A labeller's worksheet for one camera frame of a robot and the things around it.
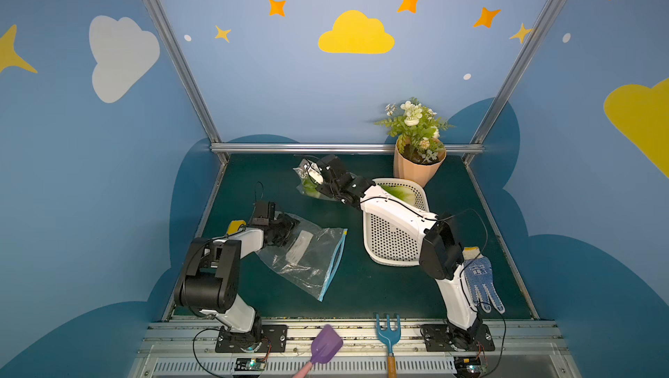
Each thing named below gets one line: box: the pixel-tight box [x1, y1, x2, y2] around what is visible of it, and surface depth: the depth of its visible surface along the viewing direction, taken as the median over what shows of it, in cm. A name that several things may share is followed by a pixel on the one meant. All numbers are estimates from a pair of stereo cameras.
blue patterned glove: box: [463, 246, 507, 315], surface depth 86 cm
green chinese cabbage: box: [378, 184, 417, 207], surface depth 102 cm
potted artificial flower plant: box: [374, 97, 454, 189], surface depth 100 cm
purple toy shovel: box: [293, 324, 344, 378], surface depth 73 cm
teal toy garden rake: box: [375, 313, 402, 378], surface depth 75 cm
